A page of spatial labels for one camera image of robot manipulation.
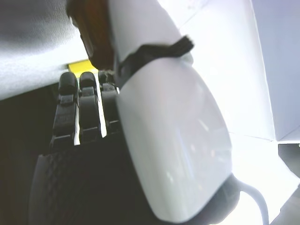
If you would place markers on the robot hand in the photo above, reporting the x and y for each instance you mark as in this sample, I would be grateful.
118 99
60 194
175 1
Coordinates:
164 129

